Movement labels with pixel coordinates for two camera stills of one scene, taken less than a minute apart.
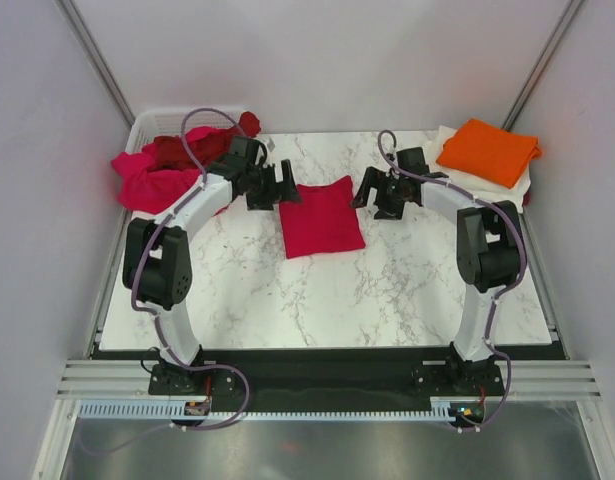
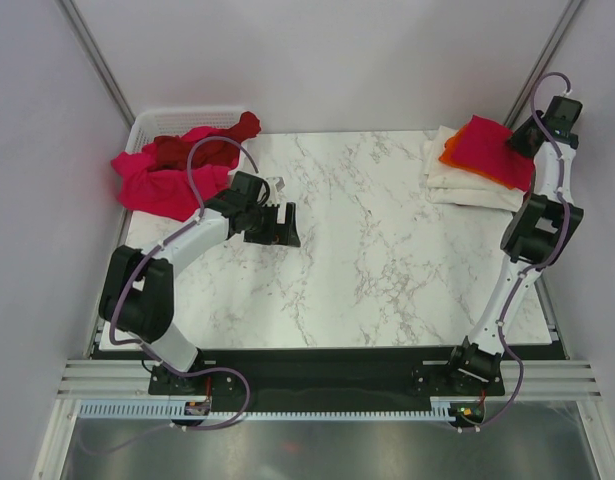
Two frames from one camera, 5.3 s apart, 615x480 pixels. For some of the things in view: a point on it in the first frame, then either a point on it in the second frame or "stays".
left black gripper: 283,189 to 277,234
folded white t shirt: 514,193 stays
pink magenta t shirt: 143,189 stays
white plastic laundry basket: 150,124 stays
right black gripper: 374,177 to 518,138
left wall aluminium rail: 96,61 stays
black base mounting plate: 326,379 stays
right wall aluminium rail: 520,104 stays
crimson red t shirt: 324,222 to 482,143
